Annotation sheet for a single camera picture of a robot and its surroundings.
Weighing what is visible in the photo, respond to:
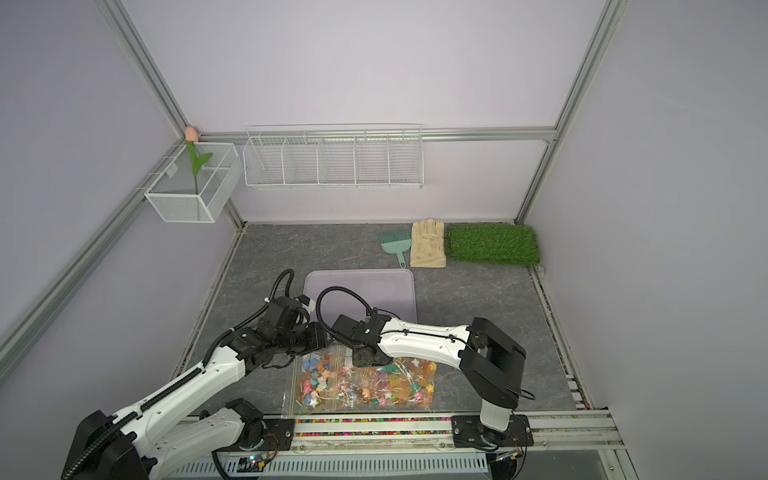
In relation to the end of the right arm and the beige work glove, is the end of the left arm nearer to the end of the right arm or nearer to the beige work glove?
the end of the right arm

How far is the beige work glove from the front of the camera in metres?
1.11

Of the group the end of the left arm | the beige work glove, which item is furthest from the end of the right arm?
the beige work glove
